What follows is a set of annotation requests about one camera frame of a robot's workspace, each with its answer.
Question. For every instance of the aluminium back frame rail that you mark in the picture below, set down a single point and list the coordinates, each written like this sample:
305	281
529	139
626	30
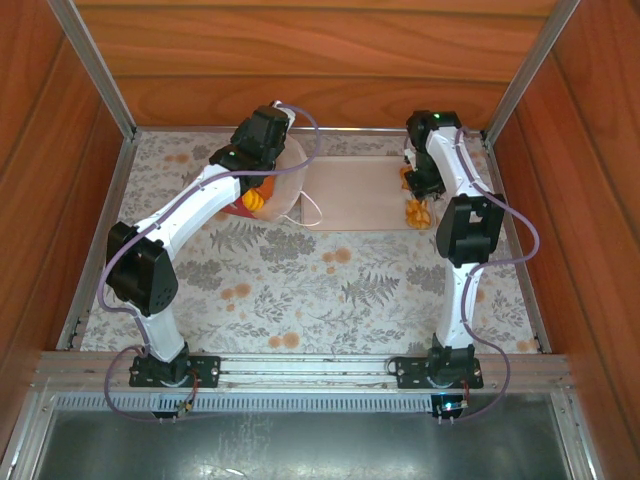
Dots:
350	129

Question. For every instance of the brown fake croissant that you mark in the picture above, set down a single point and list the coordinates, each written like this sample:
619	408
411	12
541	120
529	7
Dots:
267	187

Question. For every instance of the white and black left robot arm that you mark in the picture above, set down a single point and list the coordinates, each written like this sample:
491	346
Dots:
200	205

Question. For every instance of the pink plastic tray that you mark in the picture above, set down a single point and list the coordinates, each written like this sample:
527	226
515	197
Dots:
360	195

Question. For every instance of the aluminium side frame rail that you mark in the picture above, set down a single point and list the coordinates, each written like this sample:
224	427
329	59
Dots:
119	180
497	175

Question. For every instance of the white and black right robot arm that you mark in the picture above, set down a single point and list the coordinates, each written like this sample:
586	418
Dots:
462	300

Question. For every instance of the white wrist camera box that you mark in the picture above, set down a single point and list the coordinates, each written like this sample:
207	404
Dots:
285	112
410	156

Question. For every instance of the aluminium frame post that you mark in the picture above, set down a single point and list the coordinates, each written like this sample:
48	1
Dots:
530	70
95	65

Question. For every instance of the red and white paper bag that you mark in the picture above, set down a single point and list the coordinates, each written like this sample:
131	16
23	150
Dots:
290	195

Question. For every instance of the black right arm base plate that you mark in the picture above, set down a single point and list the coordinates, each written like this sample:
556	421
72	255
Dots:
410	372

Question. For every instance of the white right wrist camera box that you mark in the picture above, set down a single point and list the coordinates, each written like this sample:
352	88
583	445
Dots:
410	156

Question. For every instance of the aluminium mounting rail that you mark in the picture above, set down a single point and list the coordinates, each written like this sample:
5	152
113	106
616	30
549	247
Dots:
300	367

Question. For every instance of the grey metal sheet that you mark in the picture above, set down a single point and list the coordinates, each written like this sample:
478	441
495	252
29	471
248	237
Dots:
300	445

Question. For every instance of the floral table mat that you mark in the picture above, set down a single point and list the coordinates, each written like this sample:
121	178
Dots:
300	300

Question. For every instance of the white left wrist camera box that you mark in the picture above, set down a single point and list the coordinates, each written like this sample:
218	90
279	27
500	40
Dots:
285	112

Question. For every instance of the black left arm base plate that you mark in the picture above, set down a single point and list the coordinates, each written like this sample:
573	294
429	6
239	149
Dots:
205	370

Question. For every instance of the small circuit board green light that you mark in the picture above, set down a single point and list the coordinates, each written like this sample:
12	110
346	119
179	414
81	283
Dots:
450	406

